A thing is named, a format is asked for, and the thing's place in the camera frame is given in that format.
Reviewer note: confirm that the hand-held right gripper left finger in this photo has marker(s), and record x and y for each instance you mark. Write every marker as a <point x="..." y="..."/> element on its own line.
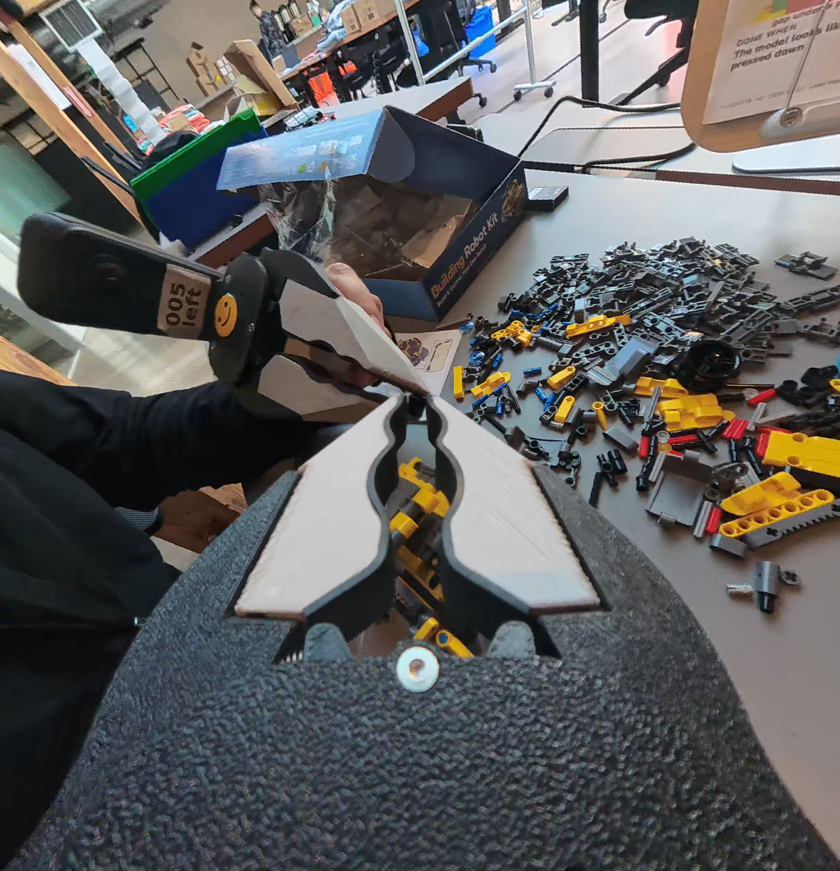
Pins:
<point x="325" y="531"/>

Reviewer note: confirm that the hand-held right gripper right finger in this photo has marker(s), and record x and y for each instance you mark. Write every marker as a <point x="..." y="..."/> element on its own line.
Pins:
<point x="515" y="531"/>

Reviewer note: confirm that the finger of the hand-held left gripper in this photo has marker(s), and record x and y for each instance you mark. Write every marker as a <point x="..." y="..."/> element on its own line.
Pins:
<point x="304" y="388"/>
<point x="331" y="326"/>

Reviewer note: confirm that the yellow toy vehicle model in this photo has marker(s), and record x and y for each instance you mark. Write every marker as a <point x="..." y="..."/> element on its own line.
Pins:
<point x="420" y="503"/>

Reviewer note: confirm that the person's left forearm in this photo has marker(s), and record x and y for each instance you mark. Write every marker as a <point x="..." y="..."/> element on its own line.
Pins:
<point x="154" y="435"/>

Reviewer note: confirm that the grey desk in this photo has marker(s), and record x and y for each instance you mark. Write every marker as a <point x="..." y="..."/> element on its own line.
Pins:
<point x="767" y="646"/>

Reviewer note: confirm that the person's left hand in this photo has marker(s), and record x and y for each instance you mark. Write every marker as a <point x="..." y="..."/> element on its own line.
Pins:
<point x="362" y="292"/>

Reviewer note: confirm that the clear plastic bag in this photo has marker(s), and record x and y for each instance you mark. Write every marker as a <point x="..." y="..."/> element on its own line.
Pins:
<point x="365" y="224"/>

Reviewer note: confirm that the instruction booklet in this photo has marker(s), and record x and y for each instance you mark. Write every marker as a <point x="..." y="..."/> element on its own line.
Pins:
<point x="440" y="354"/>

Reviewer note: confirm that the blue plastic bin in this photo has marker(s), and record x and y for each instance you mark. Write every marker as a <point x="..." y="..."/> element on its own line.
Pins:
<point x="202" y="211"/>

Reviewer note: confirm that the dark blue kit box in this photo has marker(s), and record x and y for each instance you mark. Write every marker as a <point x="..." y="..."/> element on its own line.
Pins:
<point x="461" y="258"/>

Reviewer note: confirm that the pile of mixed coloured pieces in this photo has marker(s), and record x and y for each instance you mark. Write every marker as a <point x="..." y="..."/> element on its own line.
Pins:
<point x="597" y="408"/>

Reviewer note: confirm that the green plastic bin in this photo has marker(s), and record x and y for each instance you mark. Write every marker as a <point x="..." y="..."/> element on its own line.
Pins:
<point x="188" y="146"/>

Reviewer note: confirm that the grey curved panel piece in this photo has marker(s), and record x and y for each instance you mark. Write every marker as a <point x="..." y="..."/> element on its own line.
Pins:
<point x="627" y="357"/>

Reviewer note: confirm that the cardboard box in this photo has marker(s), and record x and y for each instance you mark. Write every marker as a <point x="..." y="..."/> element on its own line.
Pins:
<point x="202" y="68"/>

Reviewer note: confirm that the small black box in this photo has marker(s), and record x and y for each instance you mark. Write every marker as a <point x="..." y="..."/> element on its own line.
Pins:
<point x="548" y="197"/>

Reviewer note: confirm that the black wheel rim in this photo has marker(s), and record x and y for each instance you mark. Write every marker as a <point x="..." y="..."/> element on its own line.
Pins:
<point x="706" y="364"/>

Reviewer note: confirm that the grey pin connector piece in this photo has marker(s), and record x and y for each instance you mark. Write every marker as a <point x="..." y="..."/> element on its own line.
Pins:
<point x="767" y="578"/>

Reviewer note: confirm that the cardboard sheet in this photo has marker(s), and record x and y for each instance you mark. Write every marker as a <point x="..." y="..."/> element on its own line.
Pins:
<point x="257" y="68"/>

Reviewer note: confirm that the grey gear rack beam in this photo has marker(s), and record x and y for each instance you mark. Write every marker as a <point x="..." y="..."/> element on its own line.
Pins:
<point x="787" y="524"/>

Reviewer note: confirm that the yellow rectangular panel piece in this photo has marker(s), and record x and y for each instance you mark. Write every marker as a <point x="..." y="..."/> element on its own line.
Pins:
<point x="808" y="454"/>

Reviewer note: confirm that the white pole stand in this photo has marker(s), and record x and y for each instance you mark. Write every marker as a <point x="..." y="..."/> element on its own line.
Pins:
<point x="533" y="47"/>

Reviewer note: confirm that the wooden instruction board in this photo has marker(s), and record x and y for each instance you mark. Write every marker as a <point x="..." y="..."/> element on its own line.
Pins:
<point x="699" y="68"/>

